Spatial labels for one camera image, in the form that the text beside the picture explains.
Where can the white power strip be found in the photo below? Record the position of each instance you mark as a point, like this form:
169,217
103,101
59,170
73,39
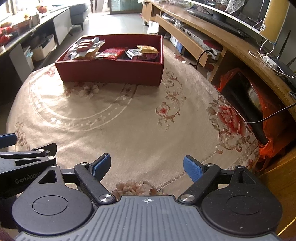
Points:
269,61

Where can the orange plastic bag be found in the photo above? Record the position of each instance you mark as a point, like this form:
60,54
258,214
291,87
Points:
261,108

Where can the curved television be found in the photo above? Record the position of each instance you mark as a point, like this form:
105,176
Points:
265,18

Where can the white cardboard box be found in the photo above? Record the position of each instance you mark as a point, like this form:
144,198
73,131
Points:
45,46

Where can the red cardboard box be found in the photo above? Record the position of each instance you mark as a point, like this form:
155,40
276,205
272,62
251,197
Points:
117,71

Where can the red Trolli gummy bag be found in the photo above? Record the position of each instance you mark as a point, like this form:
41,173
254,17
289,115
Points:
149,57

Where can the clear yellow egg crisp bag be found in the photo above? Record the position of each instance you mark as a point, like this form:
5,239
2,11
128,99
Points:
82,52

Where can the grey sofa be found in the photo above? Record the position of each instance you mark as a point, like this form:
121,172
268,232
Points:
78,13

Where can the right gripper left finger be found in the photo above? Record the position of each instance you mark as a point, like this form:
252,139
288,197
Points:
89,176

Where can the wooden TV cabinet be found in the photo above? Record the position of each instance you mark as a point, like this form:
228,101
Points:
238,47

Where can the Kaprons wafer packet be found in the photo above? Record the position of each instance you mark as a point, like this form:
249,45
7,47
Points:
134,54

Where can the vacuum packed sausages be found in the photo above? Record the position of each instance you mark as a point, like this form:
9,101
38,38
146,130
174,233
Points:
95,40

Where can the floral beige tablecloth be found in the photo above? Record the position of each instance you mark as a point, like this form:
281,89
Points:
146,130

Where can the long dark side table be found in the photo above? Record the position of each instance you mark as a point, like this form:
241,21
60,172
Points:
14,67

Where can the white lace cover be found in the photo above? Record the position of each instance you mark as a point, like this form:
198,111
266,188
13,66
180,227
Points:
230,6

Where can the red spicy strip packet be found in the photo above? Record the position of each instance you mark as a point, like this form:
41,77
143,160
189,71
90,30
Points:
112,53

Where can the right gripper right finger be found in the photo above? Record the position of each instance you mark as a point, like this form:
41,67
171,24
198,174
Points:
203,177

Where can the gold brown snack packet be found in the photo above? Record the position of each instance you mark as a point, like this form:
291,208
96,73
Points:
144,49

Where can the white set top box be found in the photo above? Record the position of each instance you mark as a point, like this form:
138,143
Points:
204,41

